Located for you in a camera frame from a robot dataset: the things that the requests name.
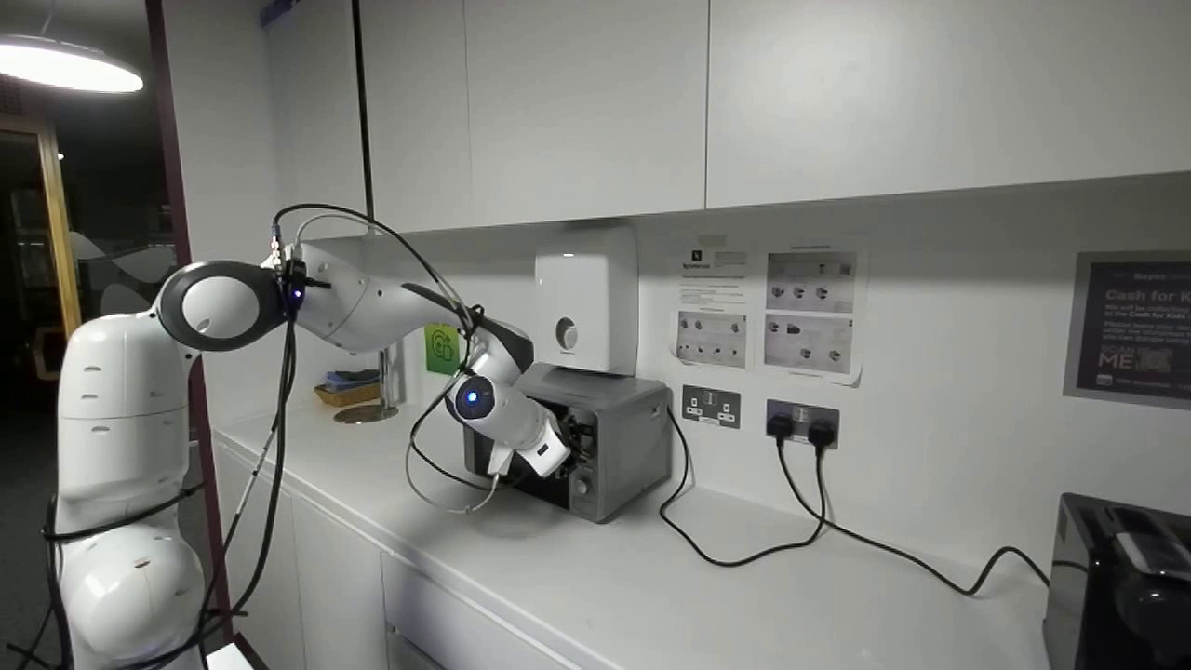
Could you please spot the small white floor box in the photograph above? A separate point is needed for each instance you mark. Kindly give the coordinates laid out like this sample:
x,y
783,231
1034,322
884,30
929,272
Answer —
x,y
236,658

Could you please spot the yellow tray with items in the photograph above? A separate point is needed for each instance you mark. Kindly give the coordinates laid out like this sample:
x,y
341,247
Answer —
x,y
341,397

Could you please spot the white lower cabinet front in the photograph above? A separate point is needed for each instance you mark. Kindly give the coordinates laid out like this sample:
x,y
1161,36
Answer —
x,y
459,627
312,572

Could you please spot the double wall power socket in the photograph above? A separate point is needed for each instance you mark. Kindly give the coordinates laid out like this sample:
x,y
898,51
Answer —
x,y
800,411

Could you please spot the silver wall switch plate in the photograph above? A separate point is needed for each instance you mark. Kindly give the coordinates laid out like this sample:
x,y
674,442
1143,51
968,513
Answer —
x,y
711,406

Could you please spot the printed instruction sheet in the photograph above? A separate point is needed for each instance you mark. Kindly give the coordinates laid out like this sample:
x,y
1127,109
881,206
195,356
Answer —
x,y
809,343
814,282

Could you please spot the dark framed wall sign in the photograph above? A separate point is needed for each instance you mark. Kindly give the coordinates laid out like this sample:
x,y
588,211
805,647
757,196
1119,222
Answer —
x,y
1138,328

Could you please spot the yellow wooden post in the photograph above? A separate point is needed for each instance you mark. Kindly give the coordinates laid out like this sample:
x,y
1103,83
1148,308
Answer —
x,y
57,223

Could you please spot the dark brown door frame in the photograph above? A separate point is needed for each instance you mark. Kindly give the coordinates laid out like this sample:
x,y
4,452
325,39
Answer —
x,y
166,124

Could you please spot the chrome boiling water tap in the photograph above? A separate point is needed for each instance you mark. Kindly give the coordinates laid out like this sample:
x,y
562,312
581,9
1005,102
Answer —
x,y
393,374

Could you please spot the white paper towel dispenser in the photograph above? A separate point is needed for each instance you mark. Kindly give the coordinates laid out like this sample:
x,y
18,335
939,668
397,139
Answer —
x,y
581,299

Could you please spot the blue cloth bundle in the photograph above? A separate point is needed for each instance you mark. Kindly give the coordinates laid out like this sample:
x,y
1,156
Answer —
x,y
353,377

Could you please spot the silver microwave oven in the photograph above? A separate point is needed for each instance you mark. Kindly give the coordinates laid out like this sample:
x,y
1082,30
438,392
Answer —
x,y
628,434

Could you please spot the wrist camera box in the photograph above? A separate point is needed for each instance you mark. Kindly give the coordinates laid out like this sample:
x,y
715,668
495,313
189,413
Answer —
x,y
547,454

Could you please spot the white upper cabinet door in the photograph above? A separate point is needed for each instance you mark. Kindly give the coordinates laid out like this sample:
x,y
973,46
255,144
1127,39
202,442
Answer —
x,y
415,112
581,112
942,88

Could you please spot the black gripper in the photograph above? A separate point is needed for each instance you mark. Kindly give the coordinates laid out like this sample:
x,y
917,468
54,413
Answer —
x,y
573,434

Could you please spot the round ceiling lamp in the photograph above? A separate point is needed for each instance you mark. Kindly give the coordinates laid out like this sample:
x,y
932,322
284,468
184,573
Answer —
x,y
62,65

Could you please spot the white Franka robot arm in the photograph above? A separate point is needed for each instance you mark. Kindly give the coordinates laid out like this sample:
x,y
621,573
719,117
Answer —
x,y
124,411

